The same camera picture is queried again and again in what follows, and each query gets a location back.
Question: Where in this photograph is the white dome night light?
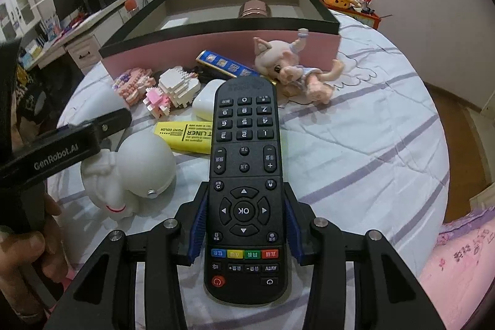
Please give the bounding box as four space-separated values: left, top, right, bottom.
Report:
80 131 176 221

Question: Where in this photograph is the black TV remote control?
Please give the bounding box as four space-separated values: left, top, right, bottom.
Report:
204 76 288 305

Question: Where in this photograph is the yellow highlighter pen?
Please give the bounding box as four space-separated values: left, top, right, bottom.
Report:
153 121 212 154

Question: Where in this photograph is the white pink brick model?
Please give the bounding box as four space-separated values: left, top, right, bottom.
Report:
143 66 201 120

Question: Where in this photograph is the white earbuds case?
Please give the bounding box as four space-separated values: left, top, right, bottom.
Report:
192 79 225 122

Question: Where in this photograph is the blue card box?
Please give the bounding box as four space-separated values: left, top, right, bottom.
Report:
195 50 263 83

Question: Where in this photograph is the pig girl doll figurine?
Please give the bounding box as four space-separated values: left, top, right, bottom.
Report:
253 28 345 105

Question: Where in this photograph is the pink donut brick model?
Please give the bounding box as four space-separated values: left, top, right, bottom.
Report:
112 68 156 106

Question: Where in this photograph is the person's left hand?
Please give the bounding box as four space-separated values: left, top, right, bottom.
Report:
1 194 68 323

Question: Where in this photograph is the pink bed sheet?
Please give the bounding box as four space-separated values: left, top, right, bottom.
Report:
419 207 494 329

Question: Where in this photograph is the white desk with drawers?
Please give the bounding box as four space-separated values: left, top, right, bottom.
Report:
25 0 144 75

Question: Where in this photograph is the white glass door cabinet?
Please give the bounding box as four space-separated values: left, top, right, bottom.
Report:
0 0 41 41

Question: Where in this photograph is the pink black storage box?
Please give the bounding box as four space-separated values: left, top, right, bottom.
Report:
100 0 341 78

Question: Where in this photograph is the orange cap water bottle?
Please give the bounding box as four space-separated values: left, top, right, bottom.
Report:
124 0 138 12

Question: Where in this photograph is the white square charger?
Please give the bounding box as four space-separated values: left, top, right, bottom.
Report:
160 18 189 30

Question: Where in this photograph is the orange toy crate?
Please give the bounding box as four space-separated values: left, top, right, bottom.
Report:
327 6 382 30

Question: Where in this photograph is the rose gold metal cup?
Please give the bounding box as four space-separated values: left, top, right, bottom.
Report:
237 0 272 18

